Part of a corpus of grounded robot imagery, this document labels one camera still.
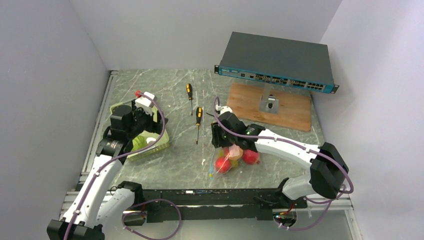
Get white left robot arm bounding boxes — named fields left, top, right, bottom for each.
left=46, top=99, right=166, bottom=240

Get lower yellow black screwdriver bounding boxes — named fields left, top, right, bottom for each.
left=195, top=106, right=203, bottom=144

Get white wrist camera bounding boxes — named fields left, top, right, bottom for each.
left=214, top=104, right=233, bottom=116
left=135, top=90, right=157, bottom=115

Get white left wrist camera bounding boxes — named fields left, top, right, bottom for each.
left=135, top=90, right=157, bottom=115

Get clear zip top bag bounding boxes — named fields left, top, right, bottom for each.
left=209, top=144, right=261, bottom=180

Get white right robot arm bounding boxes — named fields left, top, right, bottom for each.
left=211, top=110, right=354, bottom=208

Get upper yellow black screwdriver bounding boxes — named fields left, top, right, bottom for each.
left=186, top=83, right=193, bottom=115

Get green plastic basket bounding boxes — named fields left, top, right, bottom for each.
left=109, top=100, right=171, bottom=163

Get metal switch stand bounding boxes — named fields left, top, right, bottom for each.
left=259, top=83, right=279, bottom=115

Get teal network switch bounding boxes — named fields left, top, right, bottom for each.
left=214, top=31, right=339, bottom=94

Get wooden board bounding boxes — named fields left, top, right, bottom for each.
left=227, top=82, right=311, bottom=132

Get yellow black screwdriver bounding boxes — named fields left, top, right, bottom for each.
left=195, top=106, right=203, bottom=144
left=186, top=83, right=193, bottom=115

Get red apple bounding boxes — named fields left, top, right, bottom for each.
left=214, top=157, right=232, bottom=174

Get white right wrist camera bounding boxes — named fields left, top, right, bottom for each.
left=214, top=104, right=233, bottom=116

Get green cabbage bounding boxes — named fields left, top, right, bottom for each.
left=131, top=134, right=148, bottom=152

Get red pomegranate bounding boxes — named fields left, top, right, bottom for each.
left=241, top=149, right=260, bottom=165

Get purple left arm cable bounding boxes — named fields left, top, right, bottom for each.
left=62, top=92, right=167, bottom=240

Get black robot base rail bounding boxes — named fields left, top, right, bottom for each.
left=128, top=188, right=308, bottom=223

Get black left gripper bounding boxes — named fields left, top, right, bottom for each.
left=126, top=99, right=168, bottom=139

